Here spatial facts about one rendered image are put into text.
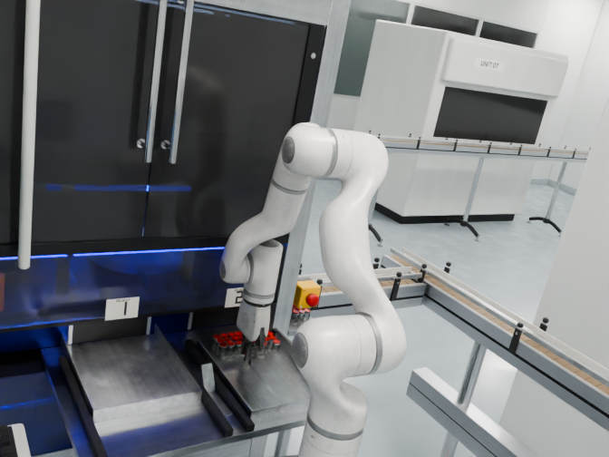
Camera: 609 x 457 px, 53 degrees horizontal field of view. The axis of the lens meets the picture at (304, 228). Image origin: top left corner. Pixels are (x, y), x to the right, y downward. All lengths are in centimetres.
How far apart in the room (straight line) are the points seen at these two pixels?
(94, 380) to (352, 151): 86
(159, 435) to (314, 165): 70
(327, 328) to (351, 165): 33
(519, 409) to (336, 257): 199
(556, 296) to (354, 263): 174
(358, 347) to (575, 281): 172
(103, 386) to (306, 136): 81
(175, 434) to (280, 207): 57
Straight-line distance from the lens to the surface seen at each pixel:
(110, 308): 167
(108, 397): 159
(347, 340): 116
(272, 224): 148
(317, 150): 120
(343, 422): 126
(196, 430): 151
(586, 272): 275
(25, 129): 139
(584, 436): 290
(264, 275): 156
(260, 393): 165
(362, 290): 121
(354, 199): 122
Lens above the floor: 180
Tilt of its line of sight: 18 degrees down
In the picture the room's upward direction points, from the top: 11 degrees clockwise
